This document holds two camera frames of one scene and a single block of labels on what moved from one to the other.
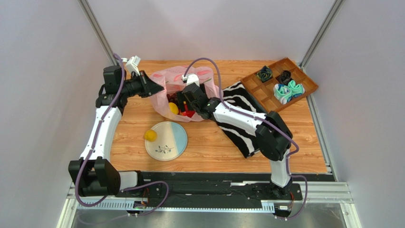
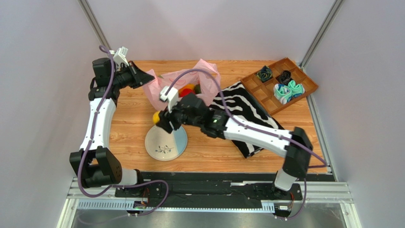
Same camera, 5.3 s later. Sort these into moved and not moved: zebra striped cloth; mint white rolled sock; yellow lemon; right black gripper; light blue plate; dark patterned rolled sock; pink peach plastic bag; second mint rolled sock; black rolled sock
Moved: pink peach plastic bag; yellow lemon; right black gripper
Not moved: black rolled sock; mint white rolled sock; dark patterned rolled sock; zebra striped cloth; second mint rolled sock; light blue plate
